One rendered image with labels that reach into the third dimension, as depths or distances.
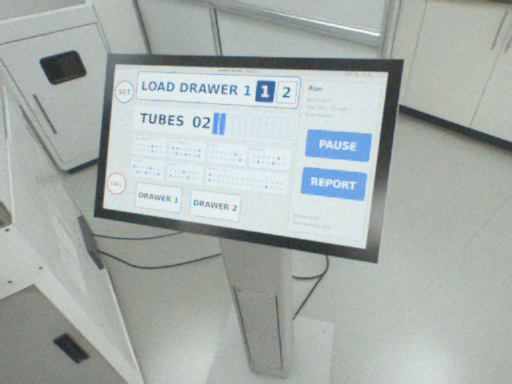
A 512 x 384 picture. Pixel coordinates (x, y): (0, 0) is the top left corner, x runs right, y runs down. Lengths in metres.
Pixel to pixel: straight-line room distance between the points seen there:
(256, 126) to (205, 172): 0.12
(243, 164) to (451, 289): 1.39
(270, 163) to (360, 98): 0.17
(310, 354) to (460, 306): 0.70
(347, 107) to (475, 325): 1.34
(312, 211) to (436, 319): 1.21
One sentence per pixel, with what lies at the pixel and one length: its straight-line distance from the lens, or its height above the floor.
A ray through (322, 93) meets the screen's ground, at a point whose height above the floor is 1.16.
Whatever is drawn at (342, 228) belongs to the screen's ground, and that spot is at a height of 1.00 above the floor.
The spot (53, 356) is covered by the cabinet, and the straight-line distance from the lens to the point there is 1.18.
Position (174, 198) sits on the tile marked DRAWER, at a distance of 0.61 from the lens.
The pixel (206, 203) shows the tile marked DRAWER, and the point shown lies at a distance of 0.58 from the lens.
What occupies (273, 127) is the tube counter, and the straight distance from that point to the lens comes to 0.55.
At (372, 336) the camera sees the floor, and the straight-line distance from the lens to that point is 1.57.
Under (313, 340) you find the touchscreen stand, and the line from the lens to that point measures 1.49.
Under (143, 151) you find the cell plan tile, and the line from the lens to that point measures 0.64.
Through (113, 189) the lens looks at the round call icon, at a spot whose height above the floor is 1.01.
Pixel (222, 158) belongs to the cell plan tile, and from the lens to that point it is 0.57.
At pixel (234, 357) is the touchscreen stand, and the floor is 0.04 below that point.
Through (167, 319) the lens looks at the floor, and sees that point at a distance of 1.66.
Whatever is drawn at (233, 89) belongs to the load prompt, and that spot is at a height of 1.16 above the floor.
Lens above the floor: 1.39
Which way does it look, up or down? 41 degrees down
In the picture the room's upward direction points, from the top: 6 degrees counter-clockwise
